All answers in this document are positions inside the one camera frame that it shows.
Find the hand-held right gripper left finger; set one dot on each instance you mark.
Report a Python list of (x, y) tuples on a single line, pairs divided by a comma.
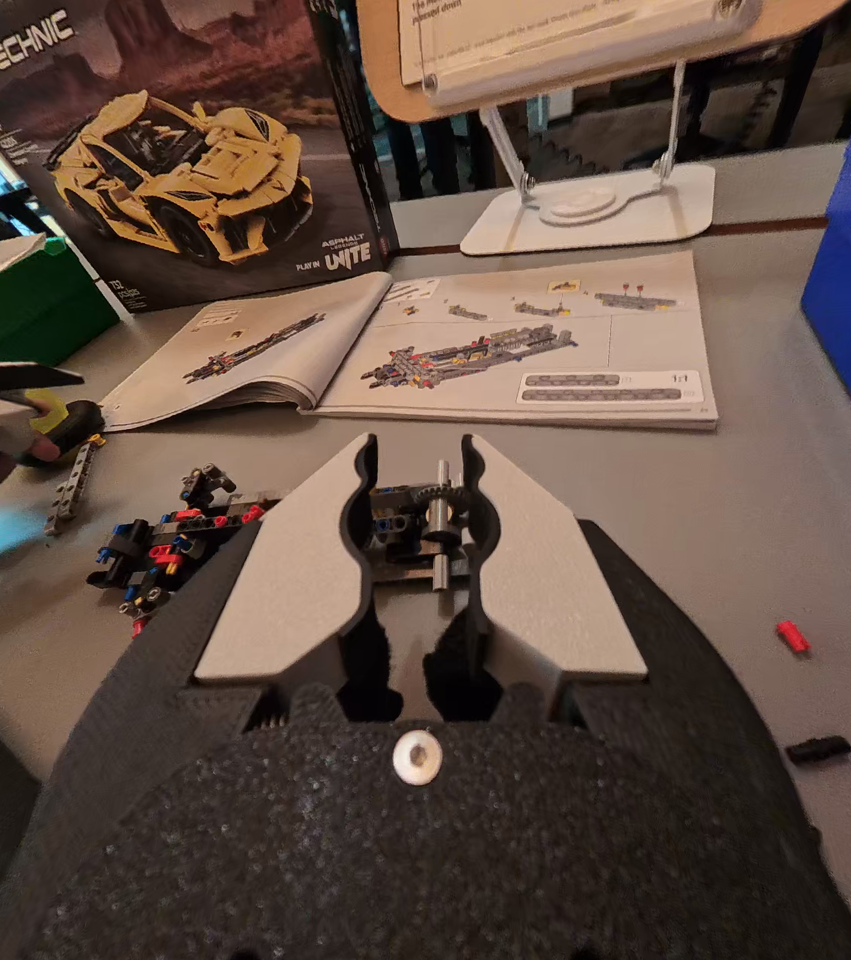
[(283, 592)]

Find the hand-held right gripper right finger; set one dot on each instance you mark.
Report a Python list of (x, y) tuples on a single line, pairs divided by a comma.
[(560, 592)]

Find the long grey lego beam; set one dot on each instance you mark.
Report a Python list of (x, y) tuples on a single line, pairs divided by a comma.
[(73, 487)]

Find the grey lego car chassis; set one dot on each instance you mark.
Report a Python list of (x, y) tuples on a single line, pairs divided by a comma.
[(193, 525)]

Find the lego set box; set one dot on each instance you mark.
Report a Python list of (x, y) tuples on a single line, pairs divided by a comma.
[(170, 150)]

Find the scattered small lego pins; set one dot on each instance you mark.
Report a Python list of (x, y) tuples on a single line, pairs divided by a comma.
[(793, 636)]

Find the lego instruction booklet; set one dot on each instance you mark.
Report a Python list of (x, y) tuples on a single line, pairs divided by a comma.
[(508, 352)]

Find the green container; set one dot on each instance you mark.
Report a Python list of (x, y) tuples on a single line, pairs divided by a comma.
[(28, 307)]

